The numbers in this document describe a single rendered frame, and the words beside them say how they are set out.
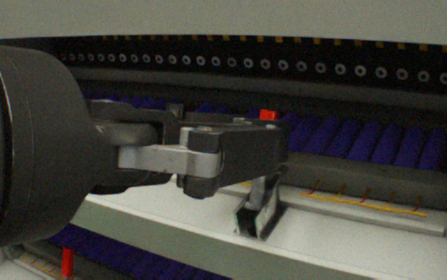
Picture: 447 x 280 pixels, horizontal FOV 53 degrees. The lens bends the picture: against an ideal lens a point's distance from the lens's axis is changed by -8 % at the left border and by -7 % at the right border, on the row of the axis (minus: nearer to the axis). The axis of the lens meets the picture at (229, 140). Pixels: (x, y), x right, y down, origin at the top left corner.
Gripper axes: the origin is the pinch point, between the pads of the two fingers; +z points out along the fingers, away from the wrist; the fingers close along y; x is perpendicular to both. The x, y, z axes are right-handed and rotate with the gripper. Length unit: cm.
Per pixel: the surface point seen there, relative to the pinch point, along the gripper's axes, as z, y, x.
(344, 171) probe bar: 7.7, 5.2, -2.0
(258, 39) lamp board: 14.7, -7.3, 9.0
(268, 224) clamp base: 3.9, 1.0, -6.4
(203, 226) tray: 2.9, -4.1, -7.6
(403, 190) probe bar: 8.2, 9.9, -2.8
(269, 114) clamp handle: 3.6, 0.2, 1.7
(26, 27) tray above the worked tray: -0.6, -25.2, 7.9
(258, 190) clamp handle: 3.3, 0.2, -3.9
